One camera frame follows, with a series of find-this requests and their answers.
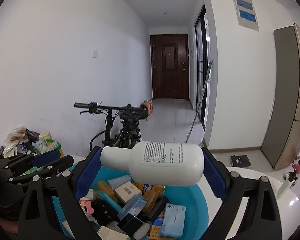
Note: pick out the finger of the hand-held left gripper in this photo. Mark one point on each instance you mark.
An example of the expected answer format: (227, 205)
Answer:
(46, 158)
(60, 165)

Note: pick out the red object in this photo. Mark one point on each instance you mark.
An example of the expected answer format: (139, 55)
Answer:
(298, 167)

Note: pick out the clear snack bag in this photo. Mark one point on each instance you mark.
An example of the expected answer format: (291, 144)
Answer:
(16, 133)

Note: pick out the grey wall panel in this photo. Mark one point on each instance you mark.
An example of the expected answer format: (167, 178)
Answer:
(245, 11)

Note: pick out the blue striped packet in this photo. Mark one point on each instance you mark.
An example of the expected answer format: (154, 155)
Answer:
(132, 206)

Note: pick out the black plastic bag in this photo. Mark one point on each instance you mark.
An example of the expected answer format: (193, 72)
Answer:
(32, 135)

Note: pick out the cream long box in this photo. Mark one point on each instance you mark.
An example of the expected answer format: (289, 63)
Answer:
(112, 233)

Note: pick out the amber plastic soap box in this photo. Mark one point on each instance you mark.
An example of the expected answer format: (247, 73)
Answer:
(150, 200)
(106, 190)

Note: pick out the black floor bag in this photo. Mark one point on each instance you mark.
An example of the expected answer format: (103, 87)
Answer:
(240, 161)

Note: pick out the yellow bucket green rim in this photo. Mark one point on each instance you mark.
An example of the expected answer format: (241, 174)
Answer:
(58, 152)

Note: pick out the yellow cardboard box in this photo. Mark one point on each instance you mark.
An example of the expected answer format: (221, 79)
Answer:
(153, 188)

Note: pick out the black framed glass door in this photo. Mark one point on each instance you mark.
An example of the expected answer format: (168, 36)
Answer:
(201, 67)

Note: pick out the beige refrigerator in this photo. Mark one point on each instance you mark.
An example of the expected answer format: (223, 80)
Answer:
(285, 92)

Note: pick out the white desktop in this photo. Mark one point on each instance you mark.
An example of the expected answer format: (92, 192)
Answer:
(292, 212)

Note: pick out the pale blue box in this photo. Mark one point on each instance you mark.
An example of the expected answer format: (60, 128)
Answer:
(118, 181)

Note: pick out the orange bag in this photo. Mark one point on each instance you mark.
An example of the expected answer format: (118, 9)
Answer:
(147, 106)

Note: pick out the brown wooden door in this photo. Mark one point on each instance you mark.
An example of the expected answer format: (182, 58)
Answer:
(170, 67)

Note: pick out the clear plastic packets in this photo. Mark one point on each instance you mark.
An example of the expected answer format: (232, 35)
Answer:
(47, 145)

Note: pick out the teal tube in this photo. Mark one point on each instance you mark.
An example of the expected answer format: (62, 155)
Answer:
(112, 202)

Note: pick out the black rectangular case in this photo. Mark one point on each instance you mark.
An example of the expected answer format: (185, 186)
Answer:
(160, 207)

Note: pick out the green pump bottle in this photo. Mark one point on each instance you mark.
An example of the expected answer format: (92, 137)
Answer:
(286, 186)

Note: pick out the mop pole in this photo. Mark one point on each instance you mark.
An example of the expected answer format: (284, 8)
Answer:
(200, 102)

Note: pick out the light blue tissue pack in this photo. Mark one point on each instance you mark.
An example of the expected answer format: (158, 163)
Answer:
(173, 220)

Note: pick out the yellow blue box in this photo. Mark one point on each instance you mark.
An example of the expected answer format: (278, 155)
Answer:
(156, 227)

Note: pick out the blue plastic basin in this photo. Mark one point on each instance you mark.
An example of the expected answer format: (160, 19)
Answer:
(190, 200)

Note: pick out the black box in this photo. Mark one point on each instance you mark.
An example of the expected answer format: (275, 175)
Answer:
(131, 225)

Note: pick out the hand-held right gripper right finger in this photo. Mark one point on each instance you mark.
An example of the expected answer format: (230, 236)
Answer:
(215, 180)

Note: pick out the white barcode box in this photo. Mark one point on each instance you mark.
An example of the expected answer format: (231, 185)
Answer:
(127, 192)

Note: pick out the white light switch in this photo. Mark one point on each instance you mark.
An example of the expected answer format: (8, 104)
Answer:
(94, 54)

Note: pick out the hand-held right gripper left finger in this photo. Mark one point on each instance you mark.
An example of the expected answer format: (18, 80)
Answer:
(88, 175)

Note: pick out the black plush toy pink bow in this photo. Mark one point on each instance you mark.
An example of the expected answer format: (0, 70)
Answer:
(102, 212)

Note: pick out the white bottle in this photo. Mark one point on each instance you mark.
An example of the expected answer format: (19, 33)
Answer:
(165, 165)

